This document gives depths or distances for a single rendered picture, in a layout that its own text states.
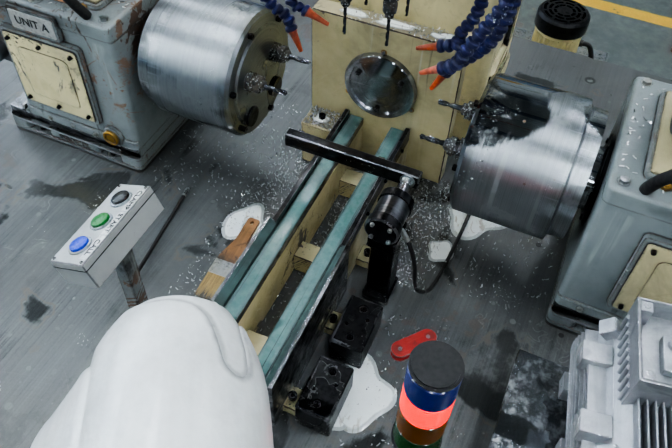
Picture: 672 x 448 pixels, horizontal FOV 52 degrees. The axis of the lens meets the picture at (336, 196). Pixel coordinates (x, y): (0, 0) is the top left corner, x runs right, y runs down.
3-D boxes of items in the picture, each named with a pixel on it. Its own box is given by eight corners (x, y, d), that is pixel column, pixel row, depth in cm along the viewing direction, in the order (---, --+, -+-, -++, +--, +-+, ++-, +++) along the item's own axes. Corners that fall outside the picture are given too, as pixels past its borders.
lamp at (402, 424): (406, 390, 87) (409, 373, 83) (452, 409, 85) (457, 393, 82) (388, 433, 83) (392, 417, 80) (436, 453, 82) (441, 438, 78)
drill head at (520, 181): (439, 134, 141) (459, 30, 123) (646, 199, 131) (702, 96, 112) (396, 219, 126) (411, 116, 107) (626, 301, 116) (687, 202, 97)
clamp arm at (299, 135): (422, 180, 121) (290, 136, 127) (424, 168, 119) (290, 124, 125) (415, 194, 119) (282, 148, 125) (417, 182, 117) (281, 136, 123)
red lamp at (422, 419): (409, 373, 83) (414, 354, 80) (457, 393, 82) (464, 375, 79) (392, 417, 80) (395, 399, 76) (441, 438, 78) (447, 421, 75)
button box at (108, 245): (134, 205, 115) (118, 181, 112) (165, 208, 111) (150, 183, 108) (67, 283, 104) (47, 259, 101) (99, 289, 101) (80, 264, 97)
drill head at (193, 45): (161, 46, 158) (141, -57, 139) (307, 92, 149) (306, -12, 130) (93, 113, 143) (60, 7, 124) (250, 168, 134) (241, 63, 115)
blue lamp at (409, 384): (414, 354, 80) (418, 334, 77) (464, 375, 79) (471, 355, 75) (395, 399, 76) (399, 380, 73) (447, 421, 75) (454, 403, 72)
